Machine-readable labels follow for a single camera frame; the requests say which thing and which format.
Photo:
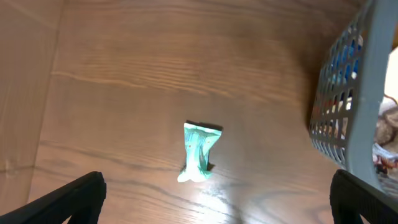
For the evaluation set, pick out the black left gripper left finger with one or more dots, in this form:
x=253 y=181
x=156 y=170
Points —
x=79 y=201

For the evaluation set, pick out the small teal sachet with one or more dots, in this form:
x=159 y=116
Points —
x=199 y=139

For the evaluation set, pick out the tissue pocket pack bundle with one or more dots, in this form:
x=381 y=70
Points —
x=343 y=65

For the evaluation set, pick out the dark grey plastic basket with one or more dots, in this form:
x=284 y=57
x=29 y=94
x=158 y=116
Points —
x=343 y=119

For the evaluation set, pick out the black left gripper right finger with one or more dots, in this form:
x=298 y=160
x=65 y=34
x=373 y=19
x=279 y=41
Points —
x=353 y=200

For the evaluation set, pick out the beige brown foil pouch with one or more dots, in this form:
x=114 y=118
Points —
x=385 y=137

